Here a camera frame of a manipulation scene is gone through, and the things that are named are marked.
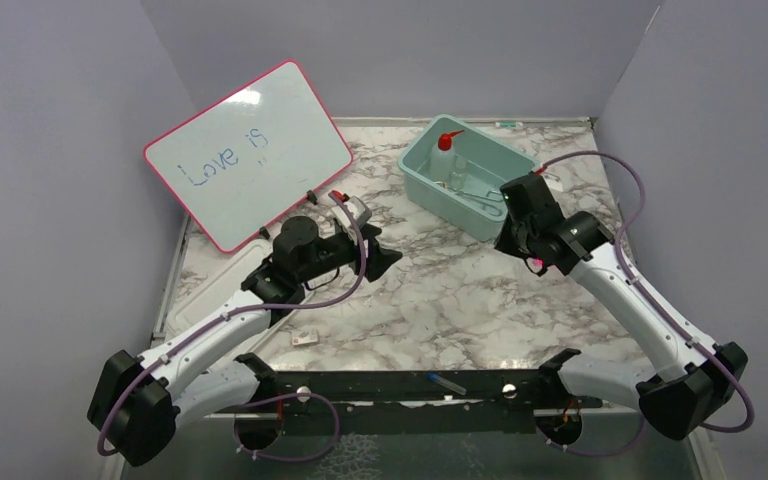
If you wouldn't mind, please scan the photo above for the teal plastic bin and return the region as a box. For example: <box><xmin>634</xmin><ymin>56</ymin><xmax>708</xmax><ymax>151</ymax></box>
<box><xmin>398</xmin><ymin>114</ymin><xmax>537</xmax><ymax>242</ymax></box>

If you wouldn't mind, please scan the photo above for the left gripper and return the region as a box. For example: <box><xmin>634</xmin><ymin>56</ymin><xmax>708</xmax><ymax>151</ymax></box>
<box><xmin>298</xmin><ymin>222</ymin><xmax>403</xmax><ymax>284</ymax></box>

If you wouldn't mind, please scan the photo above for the small white card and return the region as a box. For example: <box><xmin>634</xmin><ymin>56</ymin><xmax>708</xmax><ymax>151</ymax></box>
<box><xmin>291</xmin><ymin>329</ymin><xmax>319</xmax><ymax>347</ymax></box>

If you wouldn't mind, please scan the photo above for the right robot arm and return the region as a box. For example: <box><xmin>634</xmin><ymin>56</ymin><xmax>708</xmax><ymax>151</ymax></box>
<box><xmin>495</xmin><ymin>173</ymin><xmax>748</xmax><ymax>440</ymax></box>

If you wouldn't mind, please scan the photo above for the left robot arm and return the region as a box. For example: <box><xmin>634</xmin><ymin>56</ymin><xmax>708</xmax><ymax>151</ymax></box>
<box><xmin>87</xmin><ymin>216</ymin><xmax>403</xmax><ymax>466</ymax></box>

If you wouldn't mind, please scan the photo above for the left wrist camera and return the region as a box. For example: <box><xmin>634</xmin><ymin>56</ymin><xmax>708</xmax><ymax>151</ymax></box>
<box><xmin>330</xmin><ymin>190</ymin><xmax>372</xmax><ymax>234</ymax></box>

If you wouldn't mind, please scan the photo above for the small clear glass beaker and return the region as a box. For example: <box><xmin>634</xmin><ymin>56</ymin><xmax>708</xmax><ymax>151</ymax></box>
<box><xmin>449</xmin><ymin>155</ymin><xmax>469</xmax><ymax>190</ymax></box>

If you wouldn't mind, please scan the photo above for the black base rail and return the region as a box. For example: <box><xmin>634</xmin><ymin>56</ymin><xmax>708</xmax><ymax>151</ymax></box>
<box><xmin>208</xmin><ymin>368</ymin><xmax>604</xmax><ymax>439</ymax></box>

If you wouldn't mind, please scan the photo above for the pink framed whiteboard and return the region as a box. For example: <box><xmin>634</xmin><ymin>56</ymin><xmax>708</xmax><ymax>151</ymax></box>
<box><xmin>143</xmin><ymin>60</ymin><xmax>353</xmax><ymax>253</ymax></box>

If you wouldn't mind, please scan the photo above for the white wash bottle red cap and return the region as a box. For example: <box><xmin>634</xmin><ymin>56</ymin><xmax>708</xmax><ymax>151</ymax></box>
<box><xmin>428</xmin><ymin>129</ymin><xmax>464</xmax><ymax>183</ymax></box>

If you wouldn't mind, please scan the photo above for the white plastic lid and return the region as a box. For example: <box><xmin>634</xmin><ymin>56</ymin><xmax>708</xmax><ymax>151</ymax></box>
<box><xmin>159</xmin><ymin>231</ymin><xmax>304</xmax><ymax>360</ymax></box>

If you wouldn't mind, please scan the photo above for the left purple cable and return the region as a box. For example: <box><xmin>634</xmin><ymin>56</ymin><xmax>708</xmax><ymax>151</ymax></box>
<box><xmin>96</xmin><ymin>190</ymin><xmax>368</xmax><ymax>464</ymax></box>

